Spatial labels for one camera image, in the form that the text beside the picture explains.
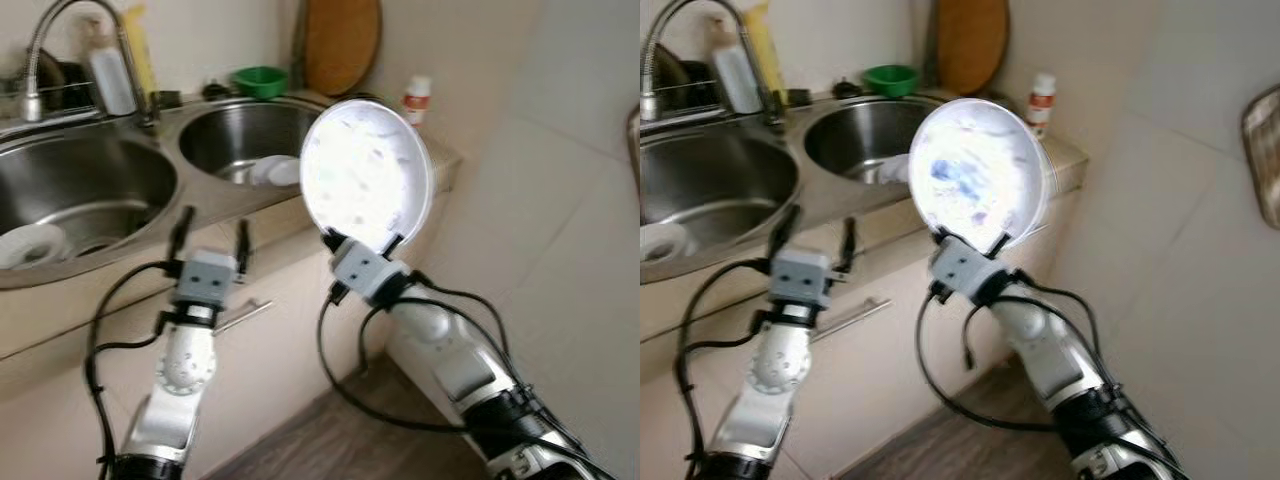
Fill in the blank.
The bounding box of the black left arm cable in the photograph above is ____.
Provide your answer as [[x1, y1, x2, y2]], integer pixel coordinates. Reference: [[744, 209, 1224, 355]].
[[85, 260, 181, 471], [672, 258, 776, 471]]

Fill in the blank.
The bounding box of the beige kitchen cabinet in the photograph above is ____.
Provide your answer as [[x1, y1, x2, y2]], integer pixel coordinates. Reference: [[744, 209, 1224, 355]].
[[0, 95, 466, 480], [640, 95, 1091, 480]]

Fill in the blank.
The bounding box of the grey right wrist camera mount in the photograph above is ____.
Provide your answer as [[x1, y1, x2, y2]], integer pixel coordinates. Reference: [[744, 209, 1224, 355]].
[[332, 243, 401, 306], [930, 240, 1006, 306]]

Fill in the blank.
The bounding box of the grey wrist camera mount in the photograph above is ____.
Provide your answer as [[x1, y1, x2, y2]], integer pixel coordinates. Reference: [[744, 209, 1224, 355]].
[[172, 250, 239, 306], [930, 240, 1006, 306], [332, 243, 401, 306], [768, 250, 833, 306]]

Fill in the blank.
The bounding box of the silver cabinet bar handle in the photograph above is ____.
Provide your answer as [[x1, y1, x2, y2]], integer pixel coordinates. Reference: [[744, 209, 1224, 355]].
[[812, 297, 893, 343], [213, 298, 274, 336]]

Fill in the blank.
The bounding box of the round wooden cutting board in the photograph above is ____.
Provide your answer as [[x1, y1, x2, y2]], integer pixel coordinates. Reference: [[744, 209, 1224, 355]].
[[303, 0, 383, 98], [935, 0, 1011, 97]]

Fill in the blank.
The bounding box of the white plastic soap bottle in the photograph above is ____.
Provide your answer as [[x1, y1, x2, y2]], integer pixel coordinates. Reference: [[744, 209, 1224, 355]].
[[708, 18, 763, 114], [85, 18, 138, 116]]

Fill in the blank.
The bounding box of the white round bowl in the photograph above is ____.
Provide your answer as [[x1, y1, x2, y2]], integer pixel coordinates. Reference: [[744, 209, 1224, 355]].
[[640, 222, 691, 265], [0, 224, 71, 271]]

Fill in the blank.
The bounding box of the brown striped dish cloth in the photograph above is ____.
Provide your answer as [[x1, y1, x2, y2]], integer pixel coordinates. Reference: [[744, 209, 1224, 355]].
[[1240, 85, 1280, 231]]

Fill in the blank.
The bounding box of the curved steel faucet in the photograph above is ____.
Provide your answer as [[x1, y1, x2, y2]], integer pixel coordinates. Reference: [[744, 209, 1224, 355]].
[[24, 0, 156, 129], [640, 0, 781, 126]]

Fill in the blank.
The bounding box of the green plastic bowl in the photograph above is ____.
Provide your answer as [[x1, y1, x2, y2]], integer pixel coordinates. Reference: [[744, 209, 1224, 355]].
[[862, 65, 921, 99], [231, 66, 290, 101]]

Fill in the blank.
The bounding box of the yellow plastic bottle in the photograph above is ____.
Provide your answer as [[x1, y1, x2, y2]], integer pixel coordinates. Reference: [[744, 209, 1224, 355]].
[[120, 5, 159, 101], [745, 3, 786, 99]]

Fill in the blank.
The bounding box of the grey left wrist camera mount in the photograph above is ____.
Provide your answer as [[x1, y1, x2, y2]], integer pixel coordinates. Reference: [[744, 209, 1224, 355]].
[[768, 250, 833, 306], [172, 250, 239, 306]]

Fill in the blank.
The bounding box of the metal wire sink rack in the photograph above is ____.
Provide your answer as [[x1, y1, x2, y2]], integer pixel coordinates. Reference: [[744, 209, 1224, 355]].
[[655, 45, 726, 111], [0, 45, 101, 113]]

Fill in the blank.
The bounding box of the white bottle orange label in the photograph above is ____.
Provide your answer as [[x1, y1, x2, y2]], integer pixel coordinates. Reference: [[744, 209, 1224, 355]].
[[1027, 72, 1058, 136], [402, 76, 433, 129]]

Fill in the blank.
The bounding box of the white plate blue print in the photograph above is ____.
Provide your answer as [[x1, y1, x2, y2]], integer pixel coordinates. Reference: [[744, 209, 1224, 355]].
[[300, 99, 437, 256], [908, 97, 1051, 256]]

